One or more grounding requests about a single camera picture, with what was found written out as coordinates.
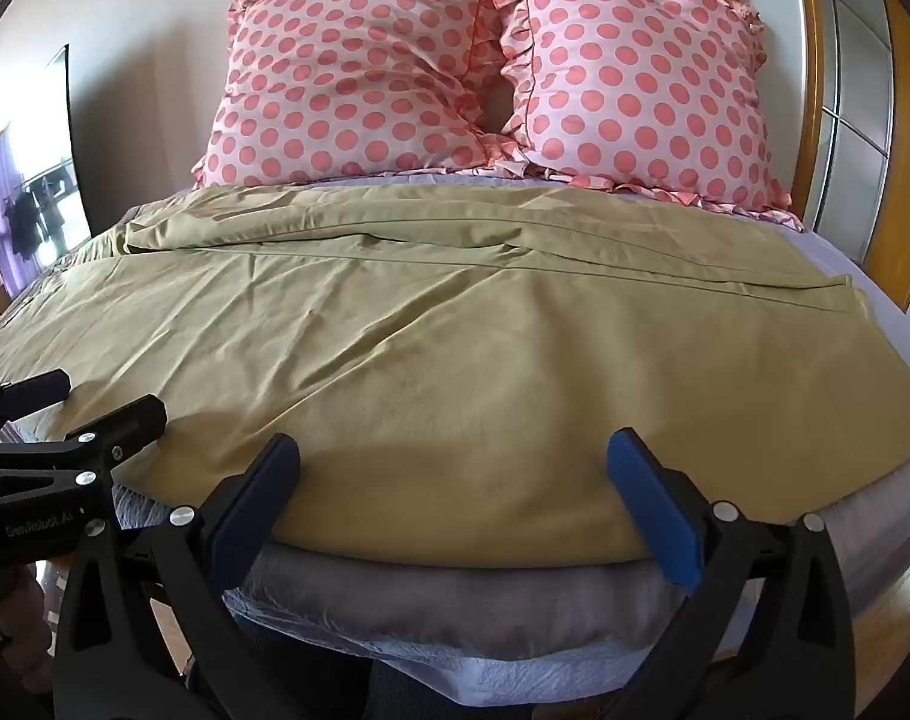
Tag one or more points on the bed with lavender sheet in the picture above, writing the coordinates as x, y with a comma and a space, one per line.
875, 300

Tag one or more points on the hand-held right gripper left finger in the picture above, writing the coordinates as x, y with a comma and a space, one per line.
251, 499

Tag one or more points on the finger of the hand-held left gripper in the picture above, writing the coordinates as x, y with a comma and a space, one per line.
36, 388
125, 421

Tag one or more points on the person's left hand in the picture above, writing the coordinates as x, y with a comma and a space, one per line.
21, 615

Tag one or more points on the wooden wardrobe with glass panels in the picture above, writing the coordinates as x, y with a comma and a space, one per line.
860, 90

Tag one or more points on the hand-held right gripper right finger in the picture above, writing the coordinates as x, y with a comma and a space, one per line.
654, 510

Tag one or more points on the pink polka dot pillow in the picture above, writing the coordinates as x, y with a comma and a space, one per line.
350, 75
635, 82

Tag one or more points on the grey blanket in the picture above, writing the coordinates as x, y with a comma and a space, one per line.
440, 600

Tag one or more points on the olive green bed sheet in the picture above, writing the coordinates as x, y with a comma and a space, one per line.
440, 360

